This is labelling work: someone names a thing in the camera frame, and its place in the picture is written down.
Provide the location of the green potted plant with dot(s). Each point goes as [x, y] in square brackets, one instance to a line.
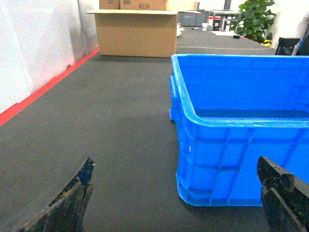
[255, 20]

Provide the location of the stacked cardboard box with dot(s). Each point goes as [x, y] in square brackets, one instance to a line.
[156, 5]

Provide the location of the grey storage bin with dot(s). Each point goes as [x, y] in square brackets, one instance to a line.
[193, 18]

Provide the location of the black plastic crate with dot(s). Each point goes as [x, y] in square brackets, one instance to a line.
[286, 46]

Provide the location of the open brown cardboard box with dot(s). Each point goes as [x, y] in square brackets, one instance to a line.
[136, 33]

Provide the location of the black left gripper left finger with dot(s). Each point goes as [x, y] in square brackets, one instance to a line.
[66, 212]

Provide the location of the large blue plastic crate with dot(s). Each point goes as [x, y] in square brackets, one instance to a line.
[228, 111]

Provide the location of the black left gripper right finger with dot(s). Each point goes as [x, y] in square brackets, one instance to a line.
[284, 196]

